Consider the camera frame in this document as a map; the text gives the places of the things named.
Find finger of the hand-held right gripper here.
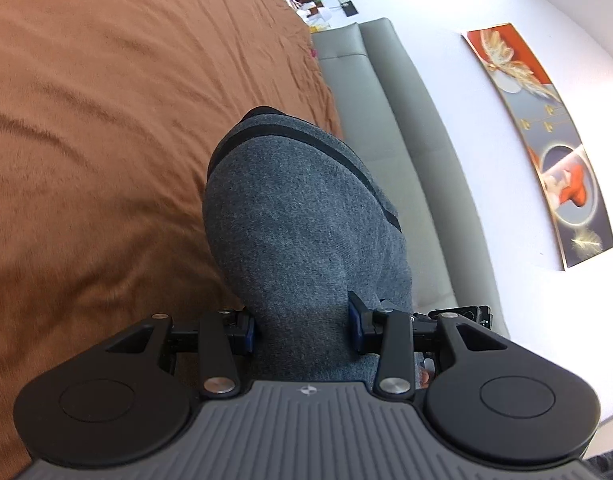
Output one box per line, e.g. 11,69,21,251
411,304,493,334

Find grey pants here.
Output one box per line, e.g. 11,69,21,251
205,106,417,396

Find orange plush blanket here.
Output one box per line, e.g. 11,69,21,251
0,0,345,467

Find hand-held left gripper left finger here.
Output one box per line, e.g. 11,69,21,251
104,309,258,401

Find orange feather wall picture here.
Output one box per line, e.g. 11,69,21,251
461,22,613,272

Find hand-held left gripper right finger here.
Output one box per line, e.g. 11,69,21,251
347,291,512,401

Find grey padded headboard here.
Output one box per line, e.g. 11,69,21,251
311,17,511,342

